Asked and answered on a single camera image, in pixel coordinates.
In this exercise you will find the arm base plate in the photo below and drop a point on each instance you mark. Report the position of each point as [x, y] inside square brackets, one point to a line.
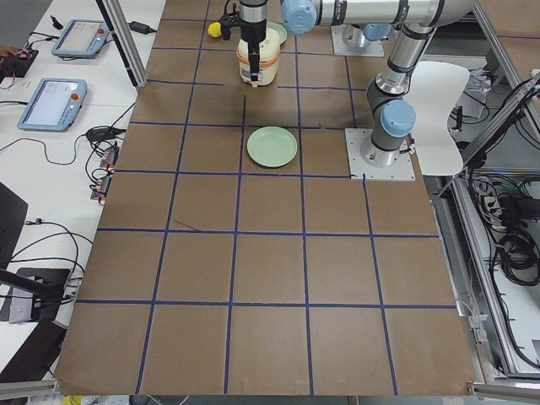
[367, 162]
[352, 40]

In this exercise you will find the white chair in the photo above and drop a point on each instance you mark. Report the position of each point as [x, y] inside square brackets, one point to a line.
[435, 87]

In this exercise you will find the green plate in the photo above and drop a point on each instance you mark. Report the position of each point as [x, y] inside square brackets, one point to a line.
[282, 32]
[272, 147]

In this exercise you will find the power strip with cables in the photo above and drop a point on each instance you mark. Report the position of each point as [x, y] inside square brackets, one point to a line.
[514, 251]

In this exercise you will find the upper teach pendant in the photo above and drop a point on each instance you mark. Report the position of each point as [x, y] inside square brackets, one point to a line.
[82, 38]

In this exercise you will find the left green plate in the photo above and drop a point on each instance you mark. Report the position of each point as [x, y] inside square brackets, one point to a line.
[272, 147]

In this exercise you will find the black power adapter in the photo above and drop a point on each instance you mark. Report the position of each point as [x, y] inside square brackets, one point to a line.
[141, 28]

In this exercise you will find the usb hub with cables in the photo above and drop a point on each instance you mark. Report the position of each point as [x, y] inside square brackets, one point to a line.
[104, 143]

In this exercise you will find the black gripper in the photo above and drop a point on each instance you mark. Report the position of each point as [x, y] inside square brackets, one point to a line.
[253, 30]

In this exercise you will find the aluminium frame post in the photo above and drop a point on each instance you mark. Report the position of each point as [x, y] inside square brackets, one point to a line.
[112, 13]

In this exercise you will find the black monitor stand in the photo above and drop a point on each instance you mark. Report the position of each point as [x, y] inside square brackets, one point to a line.
[34, 293]

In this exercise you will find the lower teach pendant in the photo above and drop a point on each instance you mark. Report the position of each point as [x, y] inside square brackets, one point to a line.
[54, 105]

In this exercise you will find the white rice cooker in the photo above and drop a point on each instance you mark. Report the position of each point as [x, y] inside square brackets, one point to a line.
[269, 54]

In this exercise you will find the teach pendant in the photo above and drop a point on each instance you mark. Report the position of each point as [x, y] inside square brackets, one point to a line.
[82, 38]
[54, 105]

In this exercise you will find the right green plate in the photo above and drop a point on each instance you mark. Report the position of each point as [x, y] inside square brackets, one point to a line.
[282, 32]

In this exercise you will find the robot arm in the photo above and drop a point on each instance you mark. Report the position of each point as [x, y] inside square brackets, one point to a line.
[253, 10]
[417, 21]

